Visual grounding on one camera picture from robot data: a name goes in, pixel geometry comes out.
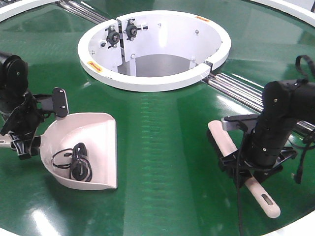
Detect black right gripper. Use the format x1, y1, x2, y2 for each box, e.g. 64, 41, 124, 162
218, 147, 297, 183

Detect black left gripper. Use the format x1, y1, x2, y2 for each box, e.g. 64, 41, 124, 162
0, 91, 53, 160

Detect beige hand broom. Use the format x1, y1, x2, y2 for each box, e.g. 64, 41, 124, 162
208, 120, 281, 218

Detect black cable bundle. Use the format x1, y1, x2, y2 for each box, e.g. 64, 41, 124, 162
51, 142, 93, 183

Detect pink plastic dustpan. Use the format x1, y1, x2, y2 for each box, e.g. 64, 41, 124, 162
0, 112, 118, 191

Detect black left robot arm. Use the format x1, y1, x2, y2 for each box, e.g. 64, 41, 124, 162
0, 52, 52, 160

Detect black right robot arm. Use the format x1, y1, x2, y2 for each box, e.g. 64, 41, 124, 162
219, 79, 315, 182

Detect steel conveyor joint rollers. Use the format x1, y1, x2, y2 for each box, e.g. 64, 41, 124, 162
56, 0, 109, 24

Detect left black bearing block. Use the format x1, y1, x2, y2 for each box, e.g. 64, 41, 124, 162
106, 25, 120, 49

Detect black bearing block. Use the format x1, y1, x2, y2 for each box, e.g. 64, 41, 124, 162
106, 25, 120, 49
125, 18, 149, 41

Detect right black bearing block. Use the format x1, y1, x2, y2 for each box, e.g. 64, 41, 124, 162
125, 18, 149, 41

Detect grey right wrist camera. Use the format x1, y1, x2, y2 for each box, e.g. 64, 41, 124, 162
221, 114, 259, 133

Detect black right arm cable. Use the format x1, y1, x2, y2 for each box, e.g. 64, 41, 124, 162
235, 54, 315, 236

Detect steel rollers near ring right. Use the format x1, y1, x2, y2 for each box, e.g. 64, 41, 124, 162
201, 72, 315, 135

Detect white outer guard rail left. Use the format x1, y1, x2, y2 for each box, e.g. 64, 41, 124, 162
0, 0, 56, 22

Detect white guard rail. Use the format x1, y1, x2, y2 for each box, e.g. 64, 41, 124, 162
0, 0, 56, 22
252, 0, 315, 27

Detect white inner conveyor ring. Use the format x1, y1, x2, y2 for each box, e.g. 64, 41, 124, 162
77, 10, 232, 92

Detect white outer guard rail right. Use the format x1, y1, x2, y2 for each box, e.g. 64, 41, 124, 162
252, 0, 315, 27

